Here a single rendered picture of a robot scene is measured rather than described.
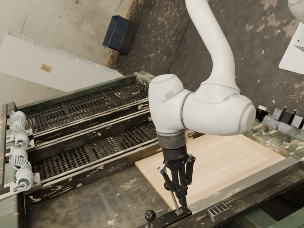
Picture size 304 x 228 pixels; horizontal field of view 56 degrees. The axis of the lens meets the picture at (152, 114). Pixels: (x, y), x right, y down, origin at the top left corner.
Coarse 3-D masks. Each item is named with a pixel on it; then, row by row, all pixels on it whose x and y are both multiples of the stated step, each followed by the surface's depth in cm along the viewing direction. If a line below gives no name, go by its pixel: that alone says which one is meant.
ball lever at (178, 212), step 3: (171, 180) 104; (165, 183) 103; (165, 186) 103; (168, 189) 102; (171, 192) 103; (171, 195) 103; (174, 198) 103; (174, 201) 103; (177, 204) 103; (177, 207) 103; (177, 210) 103; (180, 210) 103; (177, 213) 102; (180, 213) 102
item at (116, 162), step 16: (144, 144) 148; (16, 160) 122; (96, 160) 142; (112, 160) 139; (128, 160) 143; (64, 176) 135; (80, 176) 134; (96, 176) 138; (16, 192) 122; (32, 192) 127; (48, 192) 130; (64, 192) 133
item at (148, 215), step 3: (147, 210) 92; (150, 210) 91; (153, 210) 92; (147, 213) 90; (150, 213) 90; (153, 213) 90; (147, 216) 90; (150, 216) 90; (153, 216) 90; (156, 216) 91; (147, 219) 90; (150, 219) 90; (153, 219) 90; (150, 222) 94; (147, 225) 99; (150, 225) 97
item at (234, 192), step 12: (276, 168) 118; (288, 168) 118; (240, 180) 115; (252, 180) 114; (264, 180) 114; (216, 192) 111; (228, 192) 110; (240, 192) 110; (252, 192) 113; (192, 204) 107; (204, 204) 106; (216, 204) 106; (228, 204) 109; (192, 216) 103; (204, 216) 106
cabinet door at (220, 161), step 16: (192, 144) 151; (208, 144) 149; (224, 144) 146; (240, 144) 144; (256, 144) 141; (144, 160) 144; (160, 160) 142; (208, 160) 136; (224, 160) 134; (240, 160) 132; (256, 160) 130; (272, 160) 127; (160, 176) 130; (192, 176) 126; (208, 176) 125; (224, 176) 123; (240, 176) 121; (160, 192) 120; (192, 192) 117; (208, 192) 115
